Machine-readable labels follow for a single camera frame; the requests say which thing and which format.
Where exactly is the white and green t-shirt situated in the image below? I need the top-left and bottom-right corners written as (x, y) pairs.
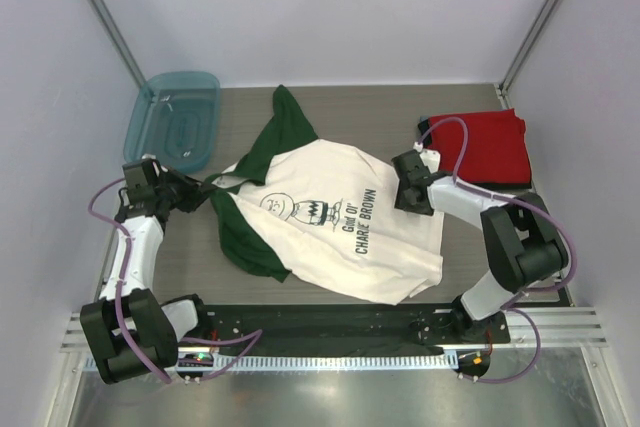
top-left (207, 86), bottom-right (444, 305)

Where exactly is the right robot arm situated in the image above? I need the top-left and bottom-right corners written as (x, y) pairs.
top-left (392, 150), bottom-right (569, 343)

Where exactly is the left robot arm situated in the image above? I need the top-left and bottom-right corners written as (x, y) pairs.
top-left (80, 156), bottom-right (213, 385)

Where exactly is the teal plastic bin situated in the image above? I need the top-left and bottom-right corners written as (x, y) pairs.
top-left (123, 71), bottom-right (221, 174)

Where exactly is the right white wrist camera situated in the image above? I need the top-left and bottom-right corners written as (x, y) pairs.
top-left (413, 143), bottom-right (441, 173)

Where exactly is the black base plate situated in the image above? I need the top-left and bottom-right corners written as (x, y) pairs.
top-left (198, 303), bottom-right (511, 355)

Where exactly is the white slotted cable duct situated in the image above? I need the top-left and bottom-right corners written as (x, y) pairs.
top-left (167, 351), bottom-right (458, 374)

